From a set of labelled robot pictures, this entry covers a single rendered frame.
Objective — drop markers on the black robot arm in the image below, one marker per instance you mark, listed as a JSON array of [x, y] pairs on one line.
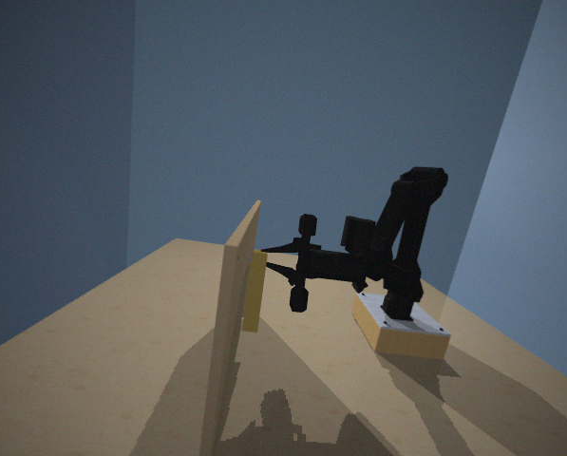
[[369, 245]]

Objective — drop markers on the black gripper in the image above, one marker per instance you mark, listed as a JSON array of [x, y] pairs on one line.
[[311, 263]]

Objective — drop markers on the tan wooden picture frame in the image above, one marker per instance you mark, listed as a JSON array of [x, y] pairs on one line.
[[250, 320]]

